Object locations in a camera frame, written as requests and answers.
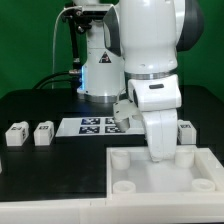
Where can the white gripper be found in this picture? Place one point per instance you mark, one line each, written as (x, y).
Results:
(158, 101)

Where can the white square tabletop part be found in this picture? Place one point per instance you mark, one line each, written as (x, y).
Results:
(130, 170)

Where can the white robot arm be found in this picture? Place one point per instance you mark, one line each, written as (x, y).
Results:
(132, 62)

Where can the white L-shaped obstacle fence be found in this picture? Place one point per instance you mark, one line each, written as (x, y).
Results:
(164, 208)

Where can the white part at left edge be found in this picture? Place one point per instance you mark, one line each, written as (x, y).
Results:
(0, 166)

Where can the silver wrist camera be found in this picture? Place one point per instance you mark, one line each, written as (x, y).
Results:
(122, 111)

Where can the white marker base plate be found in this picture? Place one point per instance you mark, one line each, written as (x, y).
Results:
(95, 126)

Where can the silver overhead camera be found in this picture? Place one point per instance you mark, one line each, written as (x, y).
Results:
(95, 10)

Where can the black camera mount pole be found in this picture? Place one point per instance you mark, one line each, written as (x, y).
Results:
(78, 23)

